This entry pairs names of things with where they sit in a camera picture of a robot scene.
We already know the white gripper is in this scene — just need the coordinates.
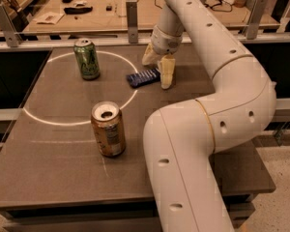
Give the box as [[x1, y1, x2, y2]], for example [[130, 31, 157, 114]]
[[142, 25, 184, 89]]

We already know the blue rxbar blueberry wrapper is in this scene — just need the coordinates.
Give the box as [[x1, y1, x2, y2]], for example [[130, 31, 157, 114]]
[[126, 68, 160, 88]]

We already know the orange soda can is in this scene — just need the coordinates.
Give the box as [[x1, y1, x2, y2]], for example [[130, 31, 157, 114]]
[[91, 101, 126, 158]]

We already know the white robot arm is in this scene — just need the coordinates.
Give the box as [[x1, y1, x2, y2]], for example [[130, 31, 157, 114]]
[[143, 0, 276, 232]]

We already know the green soda can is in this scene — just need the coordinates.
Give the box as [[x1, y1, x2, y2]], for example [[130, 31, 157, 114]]
[[73, 38, 100, 80]]

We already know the small black block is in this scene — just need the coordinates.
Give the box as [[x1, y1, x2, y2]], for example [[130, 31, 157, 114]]
[[106, 5, 112, 11]]

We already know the black flat tool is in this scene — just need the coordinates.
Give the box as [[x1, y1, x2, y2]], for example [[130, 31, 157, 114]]
[[64, 7, 93, 15]]

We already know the white paper card left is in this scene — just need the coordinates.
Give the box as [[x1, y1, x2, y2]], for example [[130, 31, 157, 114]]
[[35, 12, 64, 25]]

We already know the metal bracket post centre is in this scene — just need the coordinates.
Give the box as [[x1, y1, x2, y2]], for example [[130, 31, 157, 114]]
[[126, 0, 138, 44]]

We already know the metal bracket post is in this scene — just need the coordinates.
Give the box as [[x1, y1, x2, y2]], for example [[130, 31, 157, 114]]
[[0, 4, 22, 47], [244, 0, 268, 40], [126, 0, 138, 44]]

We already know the metal bracket post right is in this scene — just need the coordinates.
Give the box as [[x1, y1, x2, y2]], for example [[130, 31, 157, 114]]
[[244, 0, 268, 40]]

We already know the metal bracket post left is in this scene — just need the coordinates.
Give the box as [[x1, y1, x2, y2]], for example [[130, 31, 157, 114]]
[[0, 4, 22, 47]]

